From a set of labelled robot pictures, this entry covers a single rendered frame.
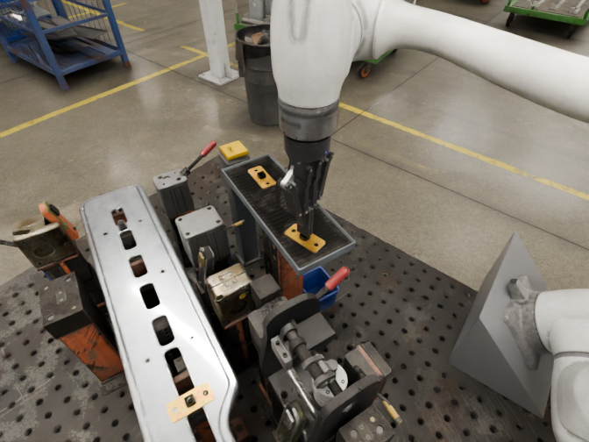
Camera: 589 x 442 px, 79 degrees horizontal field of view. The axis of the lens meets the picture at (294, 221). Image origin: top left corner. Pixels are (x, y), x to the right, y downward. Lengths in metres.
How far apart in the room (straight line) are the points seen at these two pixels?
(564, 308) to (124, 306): 1.02
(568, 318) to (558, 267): 1.62
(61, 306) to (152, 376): 0.27
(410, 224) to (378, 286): 1.29
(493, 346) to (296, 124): 0.75
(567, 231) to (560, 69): 2.45
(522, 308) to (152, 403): 0.89
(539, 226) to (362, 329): 1.92
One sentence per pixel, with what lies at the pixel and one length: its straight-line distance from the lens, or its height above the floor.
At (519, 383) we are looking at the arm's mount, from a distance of 1.14.
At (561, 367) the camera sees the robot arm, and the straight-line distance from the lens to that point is 1.03.
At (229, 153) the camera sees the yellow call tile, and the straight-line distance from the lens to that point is 0.99.
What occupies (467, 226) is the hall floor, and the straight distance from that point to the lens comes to 2.63.
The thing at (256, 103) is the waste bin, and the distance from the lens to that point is 3.28.
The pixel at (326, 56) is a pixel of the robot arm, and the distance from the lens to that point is 0.48.
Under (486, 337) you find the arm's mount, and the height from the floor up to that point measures 0.90.
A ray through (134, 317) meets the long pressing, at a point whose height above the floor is 1.00.
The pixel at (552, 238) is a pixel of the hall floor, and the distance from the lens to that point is 2.83.
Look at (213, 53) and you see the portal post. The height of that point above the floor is 0.27.
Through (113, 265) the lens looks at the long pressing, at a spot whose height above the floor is 1.00.
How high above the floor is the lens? 1.72
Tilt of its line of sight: 45 degrees down
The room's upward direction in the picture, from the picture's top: straight up
